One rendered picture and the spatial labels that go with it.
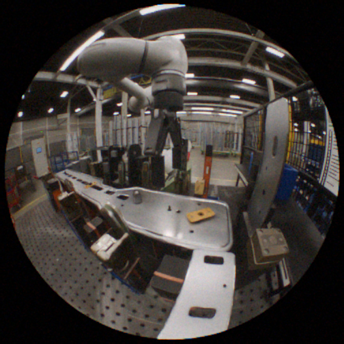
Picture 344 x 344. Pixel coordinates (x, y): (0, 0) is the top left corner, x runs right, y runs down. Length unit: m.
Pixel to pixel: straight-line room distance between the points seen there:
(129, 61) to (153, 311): 0.75
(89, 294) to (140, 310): 0.24
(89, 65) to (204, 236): 0.48
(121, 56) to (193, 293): 0.47
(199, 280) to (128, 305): 0.37
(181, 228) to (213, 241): 0.09
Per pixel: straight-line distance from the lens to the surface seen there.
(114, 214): 0.21
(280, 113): 0.29
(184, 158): 0.44
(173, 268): 0.27
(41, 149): 7.13
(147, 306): 0.54
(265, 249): 0.26
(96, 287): 0.62
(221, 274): 0.26
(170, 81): 0.27
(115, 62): 0.29
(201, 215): 0.34
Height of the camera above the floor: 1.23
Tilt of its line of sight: 19 degrees down
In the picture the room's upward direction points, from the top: straight up
